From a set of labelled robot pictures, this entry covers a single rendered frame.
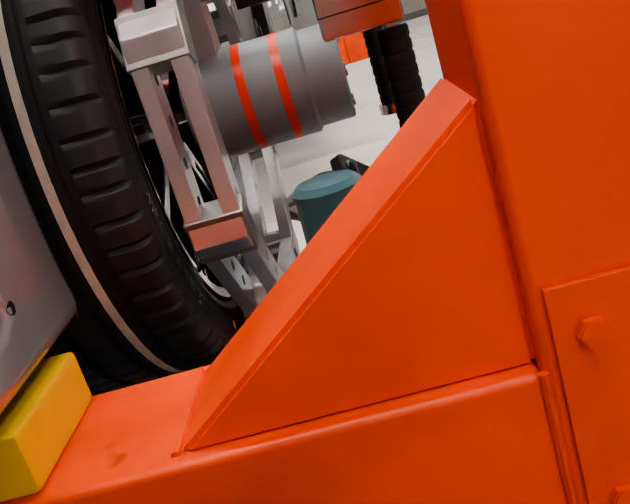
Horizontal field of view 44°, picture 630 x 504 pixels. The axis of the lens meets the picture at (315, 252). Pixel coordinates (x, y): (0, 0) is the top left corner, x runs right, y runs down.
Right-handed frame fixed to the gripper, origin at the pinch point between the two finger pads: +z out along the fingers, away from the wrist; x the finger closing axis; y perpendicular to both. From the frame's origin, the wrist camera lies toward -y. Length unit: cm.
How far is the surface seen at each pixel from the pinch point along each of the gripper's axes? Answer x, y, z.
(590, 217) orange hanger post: -47, -67, -27
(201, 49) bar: 3.7, -37.4, 1.1
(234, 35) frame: 21.7, -19.3, -0.7
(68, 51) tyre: -13, -60, 9
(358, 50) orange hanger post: 236, 244, -30
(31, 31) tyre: -11, -61, 12
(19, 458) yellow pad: -51, -61, 14
